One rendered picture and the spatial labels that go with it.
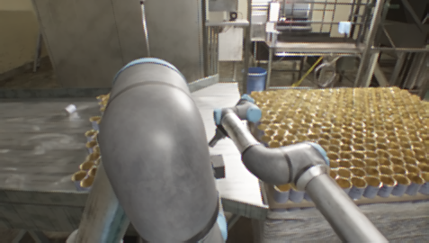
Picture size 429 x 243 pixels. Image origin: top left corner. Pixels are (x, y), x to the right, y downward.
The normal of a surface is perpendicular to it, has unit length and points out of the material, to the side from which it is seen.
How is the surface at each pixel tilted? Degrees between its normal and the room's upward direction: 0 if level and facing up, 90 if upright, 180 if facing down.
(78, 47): 90
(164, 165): 56
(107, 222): 86
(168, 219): 77
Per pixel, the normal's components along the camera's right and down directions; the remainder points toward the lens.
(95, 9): -0.01, 0.47
